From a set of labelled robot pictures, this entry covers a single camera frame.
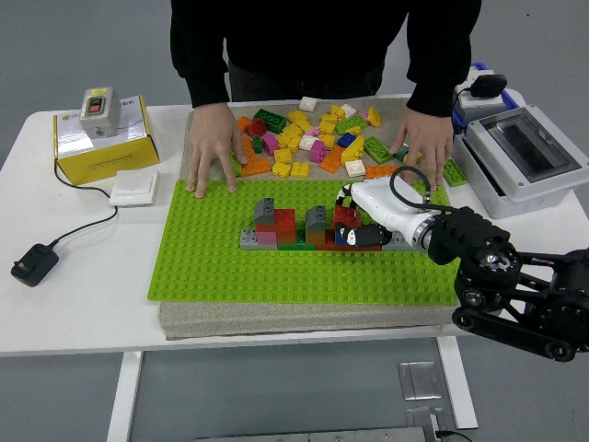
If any long red brick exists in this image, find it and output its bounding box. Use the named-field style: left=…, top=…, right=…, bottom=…
left=315, top=227, right=384, bottom=252

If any grey metal base plate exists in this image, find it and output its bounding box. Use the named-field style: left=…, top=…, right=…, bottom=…
left=195, top=426, right=432, bottom=442

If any black power adapter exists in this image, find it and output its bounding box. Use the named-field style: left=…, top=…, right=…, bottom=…
left=10, top=242, right=60, bottom=288

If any grey push-button switch box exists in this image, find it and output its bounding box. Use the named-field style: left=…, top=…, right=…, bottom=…
left=79, top=86, right=122, bottom=139

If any white wall switch panel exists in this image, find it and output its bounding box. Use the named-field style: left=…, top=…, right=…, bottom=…
left=109, top=169, right=160, bottom=207

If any white table leg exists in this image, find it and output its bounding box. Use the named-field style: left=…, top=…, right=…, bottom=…
left=106, top=352, right=144, bottom=442
left=436, top=336, right=479, bottom=429

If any white flat block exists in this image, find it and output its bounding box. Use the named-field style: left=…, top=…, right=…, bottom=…
left=455, top=94, right=508, bottom=112

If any person's left hand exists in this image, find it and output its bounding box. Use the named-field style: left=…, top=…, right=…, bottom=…
left=388, top=108, right=456, bottom=192

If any black charger cable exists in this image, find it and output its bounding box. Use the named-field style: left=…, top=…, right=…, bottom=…
left=452, top=84, right=474, bottom=111

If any person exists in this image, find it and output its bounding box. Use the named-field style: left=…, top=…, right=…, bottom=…
left=168, top=0, right=483, bottom=200

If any white power socket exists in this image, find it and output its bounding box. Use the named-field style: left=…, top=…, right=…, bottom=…
left=468, top=66, right=503, bottom=100

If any green studded baseplate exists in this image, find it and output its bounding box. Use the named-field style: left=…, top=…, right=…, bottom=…
left=146, top=177, right=464, bottom=306

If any grey sloped brick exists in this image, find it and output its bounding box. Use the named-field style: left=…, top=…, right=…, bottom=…
left=305, top=204, right=328, bottom=232
left=254, top=196, right=276, bottom=226

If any large dark green brick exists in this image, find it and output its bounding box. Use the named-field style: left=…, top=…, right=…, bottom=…
left=253, top=108, right=287, bottom=134

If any person's right hand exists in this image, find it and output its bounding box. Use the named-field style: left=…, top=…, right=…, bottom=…
left=186, top=103, right=250, bottom=200

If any yellow sloped brick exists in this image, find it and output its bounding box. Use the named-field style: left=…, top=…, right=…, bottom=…
left=340, top=134, right=365, bottom=166

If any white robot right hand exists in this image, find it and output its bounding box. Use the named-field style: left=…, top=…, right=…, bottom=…
left=334, top=176, right=439, bottom=249

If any silver floor plate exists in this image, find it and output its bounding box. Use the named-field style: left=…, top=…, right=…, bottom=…
left=404, top=406, right=457, bottom=442
left=398, top=361, right=443, bottom=401

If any blue plastic bin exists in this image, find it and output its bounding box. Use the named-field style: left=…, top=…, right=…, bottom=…
left=449, top=61, right=521, bottom=135

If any grey rectangular brick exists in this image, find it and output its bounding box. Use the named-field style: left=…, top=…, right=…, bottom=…
left=384, top=229, right=415, bottom=252
left=239, top=227, right=279, bottom=250

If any black adapter cord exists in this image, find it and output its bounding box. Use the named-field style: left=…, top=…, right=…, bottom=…
left=53, top=158, right=119, bottom=248

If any white enclosure with clear lid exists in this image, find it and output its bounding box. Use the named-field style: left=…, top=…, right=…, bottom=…
left=450, top=104, right=589, bottom=220

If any black plug charger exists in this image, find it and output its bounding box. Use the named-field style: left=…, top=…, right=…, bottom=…
left=468, top=73, right=509, bottom=99

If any grey-brown mat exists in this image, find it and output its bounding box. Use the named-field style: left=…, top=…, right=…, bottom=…
left=158, top=96, right=459, bottom=342

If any yellow cardboard box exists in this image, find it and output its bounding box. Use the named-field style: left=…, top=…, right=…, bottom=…
left=52, top=94, right=161, bottom=186

